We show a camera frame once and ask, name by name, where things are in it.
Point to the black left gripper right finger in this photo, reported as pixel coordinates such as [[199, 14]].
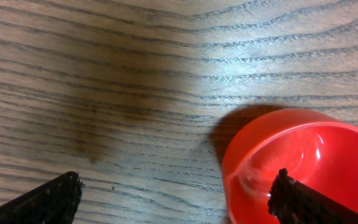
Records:
[[292, 202]]

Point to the red scoop blue handle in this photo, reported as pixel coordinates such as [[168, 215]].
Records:
[[316, 150]]

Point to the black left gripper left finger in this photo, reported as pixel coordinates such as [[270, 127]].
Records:
[[54, 202]]

